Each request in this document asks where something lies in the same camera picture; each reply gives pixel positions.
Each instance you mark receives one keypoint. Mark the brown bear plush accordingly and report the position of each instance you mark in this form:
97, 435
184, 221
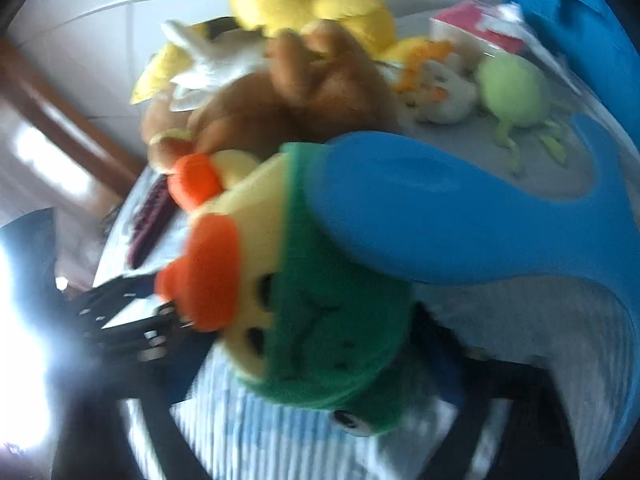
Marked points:
290, 100

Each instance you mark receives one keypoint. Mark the yellow duck plush green hood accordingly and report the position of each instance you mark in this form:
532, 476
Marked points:
325, 320

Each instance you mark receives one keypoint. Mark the white and yellow plush dog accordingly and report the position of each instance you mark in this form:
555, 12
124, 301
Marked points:
200, 67

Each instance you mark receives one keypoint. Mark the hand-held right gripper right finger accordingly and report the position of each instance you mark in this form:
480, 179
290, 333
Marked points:
445, 360

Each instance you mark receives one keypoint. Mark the white chick plush orange crest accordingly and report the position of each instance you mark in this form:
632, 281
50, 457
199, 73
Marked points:
440, 90

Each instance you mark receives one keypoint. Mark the curved wooden wall frame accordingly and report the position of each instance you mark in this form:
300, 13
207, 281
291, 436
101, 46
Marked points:
65, 125

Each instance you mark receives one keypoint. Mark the dark red cloth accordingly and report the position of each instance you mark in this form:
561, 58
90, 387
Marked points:
150, 220

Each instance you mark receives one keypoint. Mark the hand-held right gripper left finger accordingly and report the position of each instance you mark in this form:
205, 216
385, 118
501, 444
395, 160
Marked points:
192, 370

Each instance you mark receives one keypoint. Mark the light green plush toy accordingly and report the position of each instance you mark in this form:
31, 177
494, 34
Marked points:
510, 90

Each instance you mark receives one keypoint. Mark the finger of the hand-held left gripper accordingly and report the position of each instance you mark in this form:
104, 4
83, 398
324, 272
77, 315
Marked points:
125, 292
145, 340

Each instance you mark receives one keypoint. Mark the yellow plush toy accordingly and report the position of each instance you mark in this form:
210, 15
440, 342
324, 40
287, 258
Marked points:
310, 0

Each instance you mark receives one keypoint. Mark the pink packet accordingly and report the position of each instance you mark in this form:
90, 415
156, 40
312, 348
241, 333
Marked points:
475, 25

